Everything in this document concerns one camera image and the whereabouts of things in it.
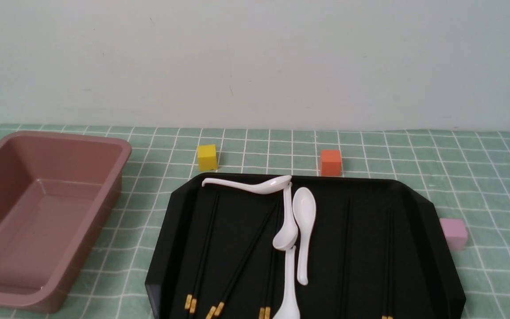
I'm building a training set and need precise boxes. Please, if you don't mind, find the orange foam cube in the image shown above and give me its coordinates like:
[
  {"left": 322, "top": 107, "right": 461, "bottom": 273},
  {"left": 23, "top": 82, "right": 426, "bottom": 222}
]
[{"left": 320, "top": 149, "right": 342, "bottom": 176}]

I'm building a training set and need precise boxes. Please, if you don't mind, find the gold-banded black chopstick right outer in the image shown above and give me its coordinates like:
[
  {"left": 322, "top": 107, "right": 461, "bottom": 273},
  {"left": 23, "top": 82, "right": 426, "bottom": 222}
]
[{"left": 385, "top": 210, "right": 394, "bottom": 319}]

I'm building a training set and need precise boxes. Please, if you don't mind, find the white spoon at tray bottom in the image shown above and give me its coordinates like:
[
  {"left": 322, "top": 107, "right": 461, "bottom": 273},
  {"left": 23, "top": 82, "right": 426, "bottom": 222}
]
[{"left": 273, "top": 246, "right": 300, "bottom": 319}]

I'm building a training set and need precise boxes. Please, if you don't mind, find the gold-banded black chopstick diagonal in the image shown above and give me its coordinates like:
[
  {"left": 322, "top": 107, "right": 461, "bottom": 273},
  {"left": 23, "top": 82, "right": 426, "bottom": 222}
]
[
  {"left": 205, "top": 205, "right": 278, "bottom": 319},
  {"left": 213, "top": 206, "right": 280, "bottom": 318}
]

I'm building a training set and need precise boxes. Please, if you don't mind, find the white spoon along tray top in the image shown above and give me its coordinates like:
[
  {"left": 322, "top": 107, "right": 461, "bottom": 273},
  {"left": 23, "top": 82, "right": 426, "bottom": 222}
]
[{"left": 202, "top": 175, "right": 292, "bottom": 195}]

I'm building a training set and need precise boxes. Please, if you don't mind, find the gold-banded black chopstick diagonal left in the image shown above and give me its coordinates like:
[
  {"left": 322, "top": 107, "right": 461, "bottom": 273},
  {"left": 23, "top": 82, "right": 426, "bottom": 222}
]
[{"left": 205, "top": 205, "right": 278, "bottom": 319}]

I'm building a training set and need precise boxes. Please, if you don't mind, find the green checked tablecloth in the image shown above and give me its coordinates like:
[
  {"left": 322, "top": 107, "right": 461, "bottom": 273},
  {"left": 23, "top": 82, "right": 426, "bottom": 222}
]
[{"left": 0, "top": 124, "right": 510, "bottom": 319}]

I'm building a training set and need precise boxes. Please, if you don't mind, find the gold-banded black chopstick far left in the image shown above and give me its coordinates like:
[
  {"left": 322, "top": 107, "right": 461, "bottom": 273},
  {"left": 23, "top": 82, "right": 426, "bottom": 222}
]
[{"left": 184, "top": 193, "right": 218, "bottom": 316}]

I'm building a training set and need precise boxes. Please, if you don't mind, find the yellow foam cube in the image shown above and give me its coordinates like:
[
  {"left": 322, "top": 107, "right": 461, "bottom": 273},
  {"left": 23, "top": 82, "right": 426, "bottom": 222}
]
[{"left": 197, "top": 144, "right": 218, "bottom": 171}]

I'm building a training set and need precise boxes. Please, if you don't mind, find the gold-banded black chopstick diagonal right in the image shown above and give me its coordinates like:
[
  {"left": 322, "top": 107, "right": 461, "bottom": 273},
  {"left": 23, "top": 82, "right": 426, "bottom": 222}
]
[{"left": 213, "top": 206, "right": 280, "bottom": 318}]

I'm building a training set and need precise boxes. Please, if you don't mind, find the pink plastic bin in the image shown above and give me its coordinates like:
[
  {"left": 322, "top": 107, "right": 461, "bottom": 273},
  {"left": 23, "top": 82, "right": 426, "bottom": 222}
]
[{"left": 0, "top": 131, "right": 132, "bottom": 313}]

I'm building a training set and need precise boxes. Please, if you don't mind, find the white spoon bowl up right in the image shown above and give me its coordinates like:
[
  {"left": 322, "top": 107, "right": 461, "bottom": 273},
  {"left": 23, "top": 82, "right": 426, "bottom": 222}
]
[{"left": 292, "top": 187, "right": 317, "bottom": 285}]

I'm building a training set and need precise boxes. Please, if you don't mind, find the white spoon bowl down centre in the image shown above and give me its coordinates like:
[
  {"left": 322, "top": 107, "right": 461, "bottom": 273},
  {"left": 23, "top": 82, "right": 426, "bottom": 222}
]
[{"left": 272, "top": 183, "right": 299, "bottom": 251}]

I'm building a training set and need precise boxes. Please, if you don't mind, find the black plastic tray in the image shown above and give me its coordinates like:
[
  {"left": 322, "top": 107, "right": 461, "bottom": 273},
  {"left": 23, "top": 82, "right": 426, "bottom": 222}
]
[{"left": 144, "top": 172, "right": 466, "bottom": 319}]

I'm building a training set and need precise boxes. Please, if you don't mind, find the gold-banded black chopstick centre right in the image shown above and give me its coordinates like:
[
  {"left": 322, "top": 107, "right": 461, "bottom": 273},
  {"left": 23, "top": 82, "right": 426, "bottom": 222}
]
[{"left": 263, "top": 249, "right": 279, "bottom": 319}]

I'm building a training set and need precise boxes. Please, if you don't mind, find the gold-banded black chopstick right inner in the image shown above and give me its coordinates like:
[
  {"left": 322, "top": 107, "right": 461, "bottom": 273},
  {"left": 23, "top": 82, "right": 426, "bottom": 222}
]
[{"left": 381, "top": 209, "right": 391, "bottom": 319}]

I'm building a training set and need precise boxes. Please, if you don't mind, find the pink foam cube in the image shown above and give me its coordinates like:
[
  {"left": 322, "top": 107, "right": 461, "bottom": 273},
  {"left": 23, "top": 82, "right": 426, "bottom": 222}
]
[{"left": 440, "top": 218, "right": 469, "bottom": 251}]

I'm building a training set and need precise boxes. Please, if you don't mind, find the gold-banded black chopstick centre left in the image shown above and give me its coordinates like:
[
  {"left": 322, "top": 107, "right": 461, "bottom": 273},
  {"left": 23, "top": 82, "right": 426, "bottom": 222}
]
[{"left": 258, "top": 249, "right": 274, "bottom": 319}]

